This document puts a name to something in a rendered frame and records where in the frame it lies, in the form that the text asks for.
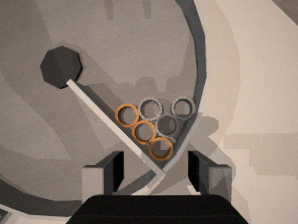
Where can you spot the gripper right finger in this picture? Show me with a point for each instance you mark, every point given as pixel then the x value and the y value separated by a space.
pixel 208 177

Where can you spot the bronze bushing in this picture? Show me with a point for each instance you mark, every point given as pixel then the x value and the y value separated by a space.
pixel 118 114
pixel 135 135
pixel 164 157

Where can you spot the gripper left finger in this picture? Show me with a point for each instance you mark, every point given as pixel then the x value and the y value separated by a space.
pixel 104 177

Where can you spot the grey metal ring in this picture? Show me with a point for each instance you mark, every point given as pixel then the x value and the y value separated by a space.
pixel 174 131
pixel 191 105
pixel 146 100

